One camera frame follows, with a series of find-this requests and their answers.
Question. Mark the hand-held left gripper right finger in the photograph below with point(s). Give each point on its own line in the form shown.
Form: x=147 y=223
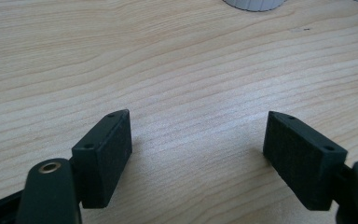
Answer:
x=301 y=161

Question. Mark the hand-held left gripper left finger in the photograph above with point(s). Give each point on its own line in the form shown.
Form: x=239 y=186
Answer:
x=104 y=161

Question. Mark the white ribbed round container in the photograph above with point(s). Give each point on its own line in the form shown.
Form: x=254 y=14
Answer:
x=254 y=4

